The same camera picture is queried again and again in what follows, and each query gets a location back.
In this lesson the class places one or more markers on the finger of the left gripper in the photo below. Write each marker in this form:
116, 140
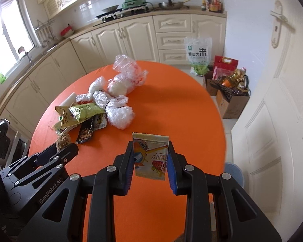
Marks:
65, 155
46, 155

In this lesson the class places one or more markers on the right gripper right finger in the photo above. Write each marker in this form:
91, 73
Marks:
190, 181

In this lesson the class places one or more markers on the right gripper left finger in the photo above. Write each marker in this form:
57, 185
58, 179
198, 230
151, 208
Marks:
113, 180

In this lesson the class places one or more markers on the colourful snack sachet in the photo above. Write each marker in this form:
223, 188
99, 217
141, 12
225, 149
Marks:
150, 152

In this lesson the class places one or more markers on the light green snack bag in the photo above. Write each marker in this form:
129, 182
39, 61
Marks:
85, 111

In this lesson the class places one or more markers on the blue trash bin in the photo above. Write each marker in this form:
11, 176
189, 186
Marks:
235, 172

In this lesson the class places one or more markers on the kitchen window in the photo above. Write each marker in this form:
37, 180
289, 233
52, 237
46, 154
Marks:
13, 34

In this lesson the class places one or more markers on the cream kitchen cabinets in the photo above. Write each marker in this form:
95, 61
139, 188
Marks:
157, 37

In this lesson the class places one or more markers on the clear bag of nuts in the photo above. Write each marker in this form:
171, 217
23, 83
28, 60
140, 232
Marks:
63, 141

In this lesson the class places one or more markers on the black snack packet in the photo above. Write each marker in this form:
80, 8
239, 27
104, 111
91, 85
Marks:
86, 131

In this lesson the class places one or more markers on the yellow snack wrapper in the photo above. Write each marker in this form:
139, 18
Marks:
66, 121

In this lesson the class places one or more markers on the black chair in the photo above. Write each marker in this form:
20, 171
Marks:
13, 144

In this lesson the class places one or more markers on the bubble wrap bundle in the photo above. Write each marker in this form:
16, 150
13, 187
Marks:
110, 96

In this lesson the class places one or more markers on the orange round tablecloth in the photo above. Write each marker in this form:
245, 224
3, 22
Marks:
170, 103

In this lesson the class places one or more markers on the brown cardboard box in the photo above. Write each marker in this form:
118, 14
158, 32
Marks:
230, 101

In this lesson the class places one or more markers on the white panel door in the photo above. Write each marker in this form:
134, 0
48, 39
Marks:
268, 136

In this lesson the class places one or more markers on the clear bag with bun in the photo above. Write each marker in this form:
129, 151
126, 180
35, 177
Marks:
129, 76

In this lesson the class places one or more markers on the cooking oil bottle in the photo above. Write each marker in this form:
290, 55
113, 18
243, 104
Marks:
234, 79

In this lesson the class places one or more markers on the sink faucet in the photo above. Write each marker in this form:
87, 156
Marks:
26, 55

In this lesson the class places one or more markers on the red gift box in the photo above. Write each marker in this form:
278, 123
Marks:
223, 66

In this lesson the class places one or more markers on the red white pot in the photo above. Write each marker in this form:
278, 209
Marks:
67, 32

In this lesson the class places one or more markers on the white rice bag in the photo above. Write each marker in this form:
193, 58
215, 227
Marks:
199, 53

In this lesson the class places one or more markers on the gas stove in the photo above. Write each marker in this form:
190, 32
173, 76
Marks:
122, 13

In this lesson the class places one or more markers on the green electric cooker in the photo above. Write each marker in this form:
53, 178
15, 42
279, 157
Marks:
129, 4

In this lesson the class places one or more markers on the steel wok pan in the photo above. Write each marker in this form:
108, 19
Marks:
171, 5

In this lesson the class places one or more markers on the condiment bottles group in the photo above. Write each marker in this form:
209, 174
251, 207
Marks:
215, 6

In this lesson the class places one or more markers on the door handle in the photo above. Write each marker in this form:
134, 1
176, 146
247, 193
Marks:
279, 21

